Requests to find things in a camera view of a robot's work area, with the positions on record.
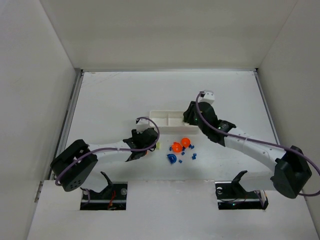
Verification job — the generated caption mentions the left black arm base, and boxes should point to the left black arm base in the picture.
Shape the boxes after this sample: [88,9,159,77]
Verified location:
[80,171,128,211]

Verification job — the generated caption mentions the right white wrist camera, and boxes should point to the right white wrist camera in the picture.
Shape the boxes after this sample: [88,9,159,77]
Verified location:
[198,90,215,105]

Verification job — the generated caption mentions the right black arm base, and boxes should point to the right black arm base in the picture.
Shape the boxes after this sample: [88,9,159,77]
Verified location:
[215,170,269,211]

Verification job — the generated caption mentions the blue arch lego piece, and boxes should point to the blue arch lego piece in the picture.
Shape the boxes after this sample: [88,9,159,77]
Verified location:
[167,153,177,165]

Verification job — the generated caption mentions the white three-compartment tray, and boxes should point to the white three-compartment tray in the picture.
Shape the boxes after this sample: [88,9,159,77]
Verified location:
[149,110,200,135]

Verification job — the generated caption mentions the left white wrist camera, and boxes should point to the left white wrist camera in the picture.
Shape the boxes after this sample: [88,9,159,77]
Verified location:
[135,117,150,134]

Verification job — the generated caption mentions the orange dome lego piece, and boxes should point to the orange dome lego piece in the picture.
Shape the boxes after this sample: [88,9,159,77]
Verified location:
[180,137,191,148]

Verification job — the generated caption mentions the orange ring lego piece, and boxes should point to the orange ring lego piece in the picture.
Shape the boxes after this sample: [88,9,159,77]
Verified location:
[171,142,183,153]

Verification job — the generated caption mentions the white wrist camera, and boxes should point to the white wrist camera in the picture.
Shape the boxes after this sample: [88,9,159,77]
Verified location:
[198,90,215,105]
[135,117,150,134]

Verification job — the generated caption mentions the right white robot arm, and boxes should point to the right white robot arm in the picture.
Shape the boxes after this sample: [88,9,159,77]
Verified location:
[183,101,312,199]

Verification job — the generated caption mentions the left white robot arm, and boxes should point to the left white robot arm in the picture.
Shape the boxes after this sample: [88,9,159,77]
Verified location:
[50,127,160,193]

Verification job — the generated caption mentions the green lego brick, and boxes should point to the green lego brick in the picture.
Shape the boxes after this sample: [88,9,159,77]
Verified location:
[156,142,161,150]

